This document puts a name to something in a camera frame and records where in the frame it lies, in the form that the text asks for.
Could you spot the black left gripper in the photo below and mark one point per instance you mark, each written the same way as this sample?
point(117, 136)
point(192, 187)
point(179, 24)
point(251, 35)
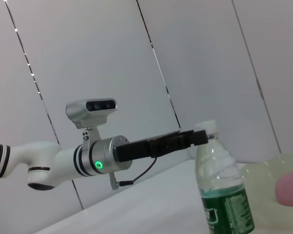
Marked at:
point(156, 147)

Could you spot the water bottle green label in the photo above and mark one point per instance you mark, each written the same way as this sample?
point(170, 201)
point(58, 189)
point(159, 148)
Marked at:
point(219, 175)

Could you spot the pink toy peach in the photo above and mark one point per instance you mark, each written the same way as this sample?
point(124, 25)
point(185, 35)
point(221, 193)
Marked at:
point(290, 190)

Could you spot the green glass fruit plate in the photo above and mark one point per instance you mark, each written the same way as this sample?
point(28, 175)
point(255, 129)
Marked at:
point(258, 175)

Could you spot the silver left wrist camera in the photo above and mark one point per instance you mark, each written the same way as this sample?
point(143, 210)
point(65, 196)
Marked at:
point(92, 109)

